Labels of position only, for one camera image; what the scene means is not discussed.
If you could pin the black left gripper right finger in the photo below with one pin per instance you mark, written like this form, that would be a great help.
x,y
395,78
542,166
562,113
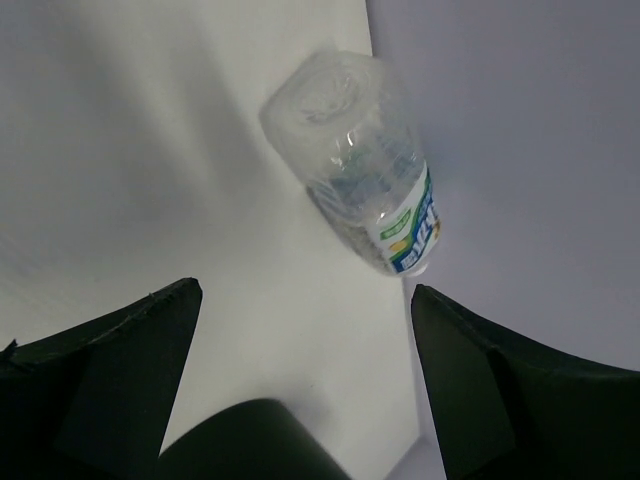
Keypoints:
x,y
507,407

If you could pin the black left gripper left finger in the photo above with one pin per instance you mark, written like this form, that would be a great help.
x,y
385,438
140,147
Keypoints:
x,y
94,401

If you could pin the clear bottle green blue label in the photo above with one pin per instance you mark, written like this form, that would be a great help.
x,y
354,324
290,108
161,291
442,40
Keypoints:
x,y
342,124

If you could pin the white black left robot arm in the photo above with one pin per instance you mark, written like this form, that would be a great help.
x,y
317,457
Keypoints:
x,y
256,439

